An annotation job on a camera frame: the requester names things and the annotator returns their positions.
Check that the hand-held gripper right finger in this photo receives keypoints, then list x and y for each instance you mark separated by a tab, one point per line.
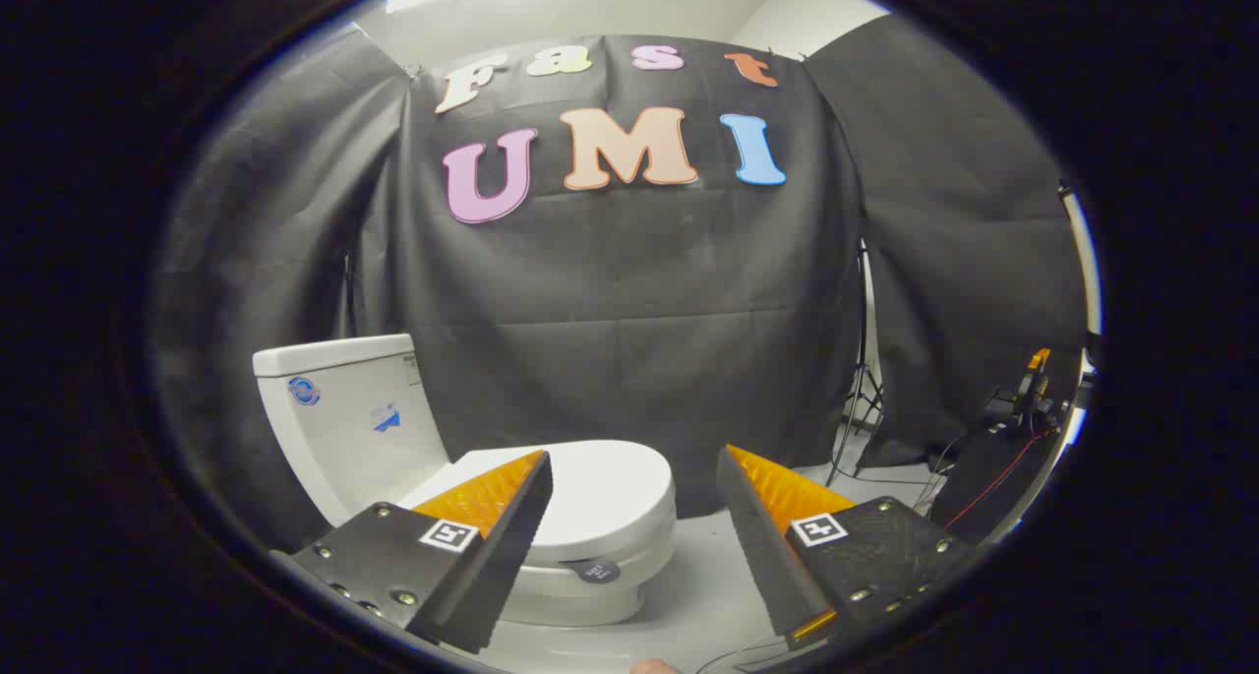
757	546

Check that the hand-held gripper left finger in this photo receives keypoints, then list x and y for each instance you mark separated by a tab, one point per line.
511	546

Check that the white toilet lid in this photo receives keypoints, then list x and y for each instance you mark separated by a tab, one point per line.
610	487

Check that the white toilet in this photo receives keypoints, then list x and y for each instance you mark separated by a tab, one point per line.
344	428

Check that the black tripod light stand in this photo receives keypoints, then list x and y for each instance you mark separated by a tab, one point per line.
864	359

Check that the black equipment case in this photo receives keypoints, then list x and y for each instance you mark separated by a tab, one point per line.
984	477

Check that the black backdrop cloth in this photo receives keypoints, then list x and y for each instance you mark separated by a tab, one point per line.
639	310

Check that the black device with orange top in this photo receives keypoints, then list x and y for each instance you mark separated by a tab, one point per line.
1033	389

